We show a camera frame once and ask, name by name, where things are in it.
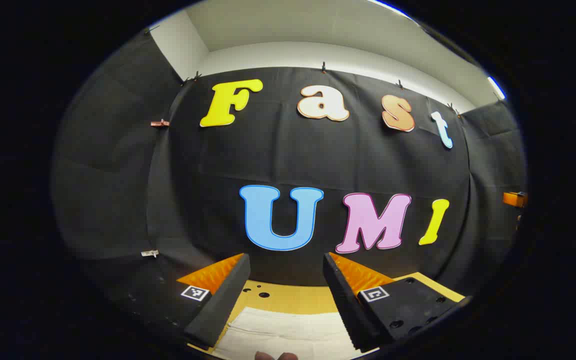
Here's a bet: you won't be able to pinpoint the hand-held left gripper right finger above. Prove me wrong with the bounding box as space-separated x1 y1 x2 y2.
322 251 473 353

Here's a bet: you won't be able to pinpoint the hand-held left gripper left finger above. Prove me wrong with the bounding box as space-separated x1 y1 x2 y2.
118 252 252 350

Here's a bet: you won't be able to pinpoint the white jeans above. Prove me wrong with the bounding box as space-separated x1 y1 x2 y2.
213 306 369 360

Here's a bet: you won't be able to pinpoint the ceiling light strip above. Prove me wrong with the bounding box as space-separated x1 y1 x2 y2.
487 76 507 101

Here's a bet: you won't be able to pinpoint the black backdrop cloth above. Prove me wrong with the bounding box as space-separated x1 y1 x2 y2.
50 30 529 321

